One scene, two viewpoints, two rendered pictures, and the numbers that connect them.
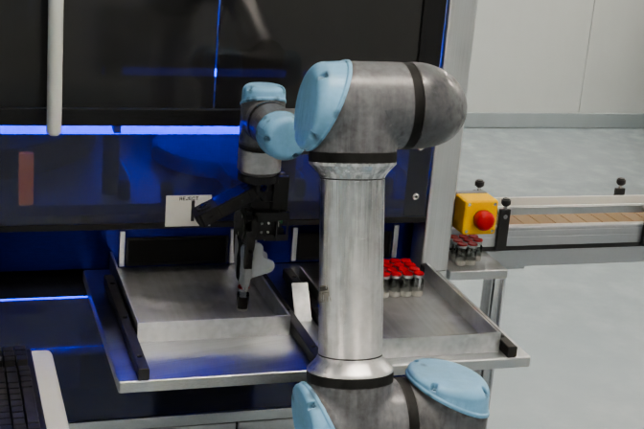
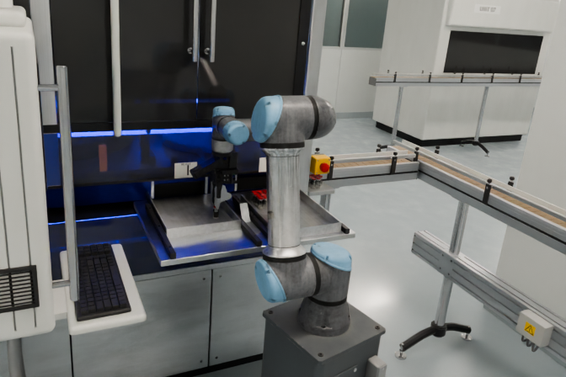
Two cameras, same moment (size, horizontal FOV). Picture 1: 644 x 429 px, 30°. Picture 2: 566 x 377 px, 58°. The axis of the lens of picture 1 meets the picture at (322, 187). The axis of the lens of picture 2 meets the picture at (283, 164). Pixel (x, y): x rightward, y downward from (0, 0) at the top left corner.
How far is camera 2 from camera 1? 0.31 m
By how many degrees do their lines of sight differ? 8
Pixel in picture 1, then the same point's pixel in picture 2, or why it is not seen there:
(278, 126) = (234, 129)
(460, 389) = (339, 257)
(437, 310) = (307, 212)
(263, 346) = (229, 236)
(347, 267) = (283, 201)
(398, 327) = not seen: hidden behind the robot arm
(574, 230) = (361, 169)
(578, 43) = (333, 82)
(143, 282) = (164, 205)
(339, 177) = (277, 156)
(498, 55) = not seen: hidden behind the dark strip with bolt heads
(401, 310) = not seen: hidden behind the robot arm
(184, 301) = (186, 215)
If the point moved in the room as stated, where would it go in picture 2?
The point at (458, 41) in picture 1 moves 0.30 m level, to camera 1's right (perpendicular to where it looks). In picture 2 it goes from (312, 83) to (385, 87)
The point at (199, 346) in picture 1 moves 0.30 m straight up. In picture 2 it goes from (198, 238) to (200, 152)
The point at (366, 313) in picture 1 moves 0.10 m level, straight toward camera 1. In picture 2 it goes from (293, 224) to (296, 241)
